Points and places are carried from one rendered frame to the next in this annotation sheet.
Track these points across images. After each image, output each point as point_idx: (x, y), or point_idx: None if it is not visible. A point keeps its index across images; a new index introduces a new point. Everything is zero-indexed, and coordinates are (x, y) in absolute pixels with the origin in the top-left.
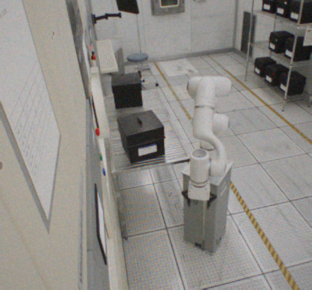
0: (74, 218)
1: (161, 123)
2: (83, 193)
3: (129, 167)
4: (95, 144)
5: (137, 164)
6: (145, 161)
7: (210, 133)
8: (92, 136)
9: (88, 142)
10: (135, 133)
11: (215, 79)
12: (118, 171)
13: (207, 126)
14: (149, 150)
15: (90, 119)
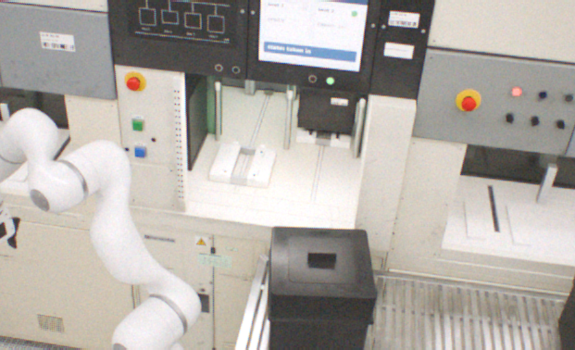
0: None
1: (288, 293)
2: None
3: (257, 281)
4: (71, 60)
5: (262, 295)
6: (264, 310)
7: None
8: (49, 35)
9: None
10: (271, 240)
11: (33, 139)
12: (258, 262)
13: None
14: None
15: (63, 20)
